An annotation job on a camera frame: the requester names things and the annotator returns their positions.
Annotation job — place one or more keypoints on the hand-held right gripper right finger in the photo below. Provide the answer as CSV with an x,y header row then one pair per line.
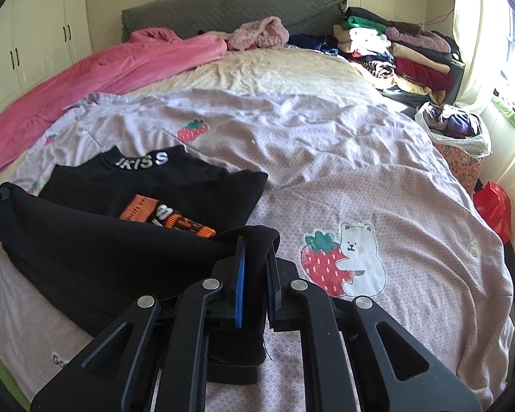
x,y
271,292

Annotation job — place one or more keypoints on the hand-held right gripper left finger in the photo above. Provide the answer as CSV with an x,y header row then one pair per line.
x,y
240,283

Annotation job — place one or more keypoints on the black sweater with orange cuffs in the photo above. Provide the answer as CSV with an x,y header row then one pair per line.
x,y
90,244

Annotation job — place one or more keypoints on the white plastic bag of clothes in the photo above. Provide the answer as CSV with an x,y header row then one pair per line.
x,y
455,126

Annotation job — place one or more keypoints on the navy blue clothes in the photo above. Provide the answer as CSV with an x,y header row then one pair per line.
x,y
313,43

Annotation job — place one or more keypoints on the stack of folded clothes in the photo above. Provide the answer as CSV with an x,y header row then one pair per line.
x,y
403,51

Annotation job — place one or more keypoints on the lilac strawberry print blanket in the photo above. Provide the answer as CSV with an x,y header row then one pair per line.
x,y
369,180

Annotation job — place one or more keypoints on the pink quilt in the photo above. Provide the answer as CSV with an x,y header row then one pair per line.
x,y
90,77

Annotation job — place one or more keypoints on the cream wardrobe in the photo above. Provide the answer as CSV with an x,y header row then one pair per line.
x,y
34,30

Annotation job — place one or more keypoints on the green cloth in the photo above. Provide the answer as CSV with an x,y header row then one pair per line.
x,y
0,373

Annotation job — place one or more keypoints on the cream bed sheet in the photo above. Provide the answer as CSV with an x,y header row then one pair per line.
x,y
283,68

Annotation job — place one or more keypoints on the bear print box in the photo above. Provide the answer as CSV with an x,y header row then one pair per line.
x,y
461,165

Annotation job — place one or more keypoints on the red bag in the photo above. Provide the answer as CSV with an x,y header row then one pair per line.
x,y
493,210

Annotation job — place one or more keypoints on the pink fluffy garment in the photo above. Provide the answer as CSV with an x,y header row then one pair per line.
x,y
261,34

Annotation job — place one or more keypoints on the grey quilted headboard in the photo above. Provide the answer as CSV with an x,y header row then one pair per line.
x,y
197,13

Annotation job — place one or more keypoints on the white curtain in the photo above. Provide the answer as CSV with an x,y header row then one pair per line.
x,y
467,30

